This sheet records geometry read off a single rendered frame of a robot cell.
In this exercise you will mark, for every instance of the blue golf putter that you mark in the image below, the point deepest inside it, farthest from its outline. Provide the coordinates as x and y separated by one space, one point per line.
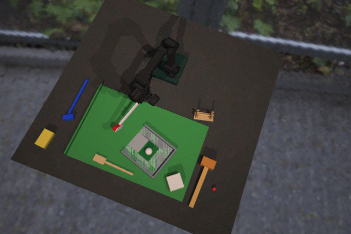
70 116

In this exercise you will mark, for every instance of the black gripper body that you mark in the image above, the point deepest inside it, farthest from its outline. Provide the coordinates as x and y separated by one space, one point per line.
153 99

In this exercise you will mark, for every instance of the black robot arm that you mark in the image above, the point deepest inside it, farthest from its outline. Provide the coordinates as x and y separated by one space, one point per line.
144 77

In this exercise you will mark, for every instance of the beige square block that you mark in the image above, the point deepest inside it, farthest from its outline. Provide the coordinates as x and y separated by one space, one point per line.
174 182

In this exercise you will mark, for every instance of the white golf ball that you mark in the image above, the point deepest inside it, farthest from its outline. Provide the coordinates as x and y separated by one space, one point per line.
148 151

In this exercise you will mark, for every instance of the yellow rectangular block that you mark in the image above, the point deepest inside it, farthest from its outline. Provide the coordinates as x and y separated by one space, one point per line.
44 139

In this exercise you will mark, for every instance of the green putting mat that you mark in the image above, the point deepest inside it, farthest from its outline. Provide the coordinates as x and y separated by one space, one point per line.
96 136

